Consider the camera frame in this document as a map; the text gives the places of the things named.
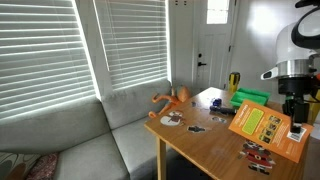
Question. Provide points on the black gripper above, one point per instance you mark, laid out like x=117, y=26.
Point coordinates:
x=294, y=89

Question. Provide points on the yellow green picture book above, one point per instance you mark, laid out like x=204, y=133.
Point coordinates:
x=270, y=129

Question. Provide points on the santa shaped puzzle piece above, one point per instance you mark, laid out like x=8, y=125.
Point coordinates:
x=258, y=157

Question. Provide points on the green plastic tray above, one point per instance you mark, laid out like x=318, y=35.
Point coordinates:
x=254, y=95

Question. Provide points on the small round sticker cutout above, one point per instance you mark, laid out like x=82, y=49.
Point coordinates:
x=219, y=119

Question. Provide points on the blue toy car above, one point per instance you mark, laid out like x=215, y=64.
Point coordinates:
x=217, y=102

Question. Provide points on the black marker pen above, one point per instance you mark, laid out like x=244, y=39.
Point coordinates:
x=223, y=110

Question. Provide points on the small dark sticker cutout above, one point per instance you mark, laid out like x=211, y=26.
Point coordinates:
x=196, y=129

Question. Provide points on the orange octopus plush toy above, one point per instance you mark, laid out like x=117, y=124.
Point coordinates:
x=176, y=97

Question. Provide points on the snowman shaped puzzle piece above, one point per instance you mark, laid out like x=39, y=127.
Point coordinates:
x=174, y=118

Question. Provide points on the wooden table leg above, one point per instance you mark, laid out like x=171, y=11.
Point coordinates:
x=161, y=159

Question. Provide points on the white entry door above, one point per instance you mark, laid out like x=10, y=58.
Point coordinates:
x=214, y=25

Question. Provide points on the right white window blind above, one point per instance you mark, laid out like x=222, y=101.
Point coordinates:
x=134, y=35

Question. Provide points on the white window blind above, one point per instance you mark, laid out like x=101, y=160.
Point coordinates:
x=134, y=35
x=43, y=56

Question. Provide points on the grey corner sofa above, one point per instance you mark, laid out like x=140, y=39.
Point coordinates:
x=96, y=139

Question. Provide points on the red patterned cushion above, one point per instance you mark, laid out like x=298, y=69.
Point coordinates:
x=45, y=168

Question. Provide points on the left white window blind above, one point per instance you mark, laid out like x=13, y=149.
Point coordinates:
x=43, y=56

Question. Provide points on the patterned beige cushion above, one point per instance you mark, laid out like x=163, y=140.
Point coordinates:
x=16, y=166

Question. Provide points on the yellow black post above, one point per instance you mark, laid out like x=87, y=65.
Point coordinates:
x=234, y=79

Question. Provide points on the black door handle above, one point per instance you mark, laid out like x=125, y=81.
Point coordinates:
x=201, y=64

